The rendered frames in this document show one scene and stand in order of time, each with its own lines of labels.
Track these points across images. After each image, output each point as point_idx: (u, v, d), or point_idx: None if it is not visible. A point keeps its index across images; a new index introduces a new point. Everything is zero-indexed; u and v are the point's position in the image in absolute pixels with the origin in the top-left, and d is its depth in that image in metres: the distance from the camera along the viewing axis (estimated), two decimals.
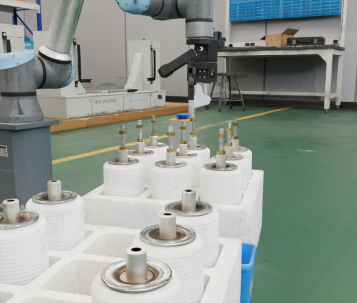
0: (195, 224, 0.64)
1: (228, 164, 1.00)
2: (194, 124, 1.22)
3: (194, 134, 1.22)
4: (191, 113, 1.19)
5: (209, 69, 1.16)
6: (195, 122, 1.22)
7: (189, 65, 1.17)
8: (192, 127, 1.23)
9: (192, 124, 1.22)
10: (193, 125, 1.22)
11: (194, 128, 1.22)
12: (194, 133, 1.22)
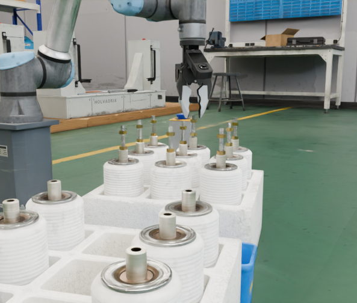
0: (195, 224, 0.64)
1: (228, 164, 1.00)
2: (194, 125, 1.22)
3: (192, 136, 1.22)
4: (203, 112, 1.22)
5: None
6: (194, 124, 1.22)
7: None
8: (193, 128, 1.23)
9: (192, 125, 1.22)
10: (192, 127, 1.22)
11: (194, 130, 1.22)
12: (193, 134, 1.22)
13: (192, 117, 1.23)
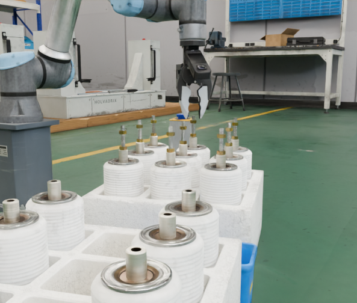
0: (195, 224, 0.64)
1: (228, 164, 1.00)
2: (191, 125, 1.23)
3: (191, 136, 1.24)
4: (203, 113, 1.22)
5: None
6: (191, 124, 1.23)
7: None
8: (194, 130, 1.22)
9: (193, 125, 1.23)
10: (192, 127, 1.23)
11: (191, 130, 1.23)
12: (191, 134, 1.24)
13: (194, 118, 1.22)
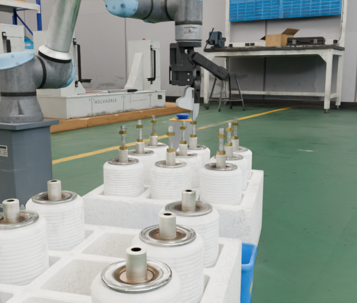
0: (195, 224, 0.64)
1: (228, 164, 1.00)
2: (191, 127, 1.22)
3: (190, 137, 1.23)
4: None
5: None
6: (192, 125, 1.22)
7: None
8: (195, 130, 1.23)
9: (191, 126, 1.23)
10: (191, 128, 1.23)
11: (192, 131, 1.23)
12: (190, 136, 1.23)
13: None
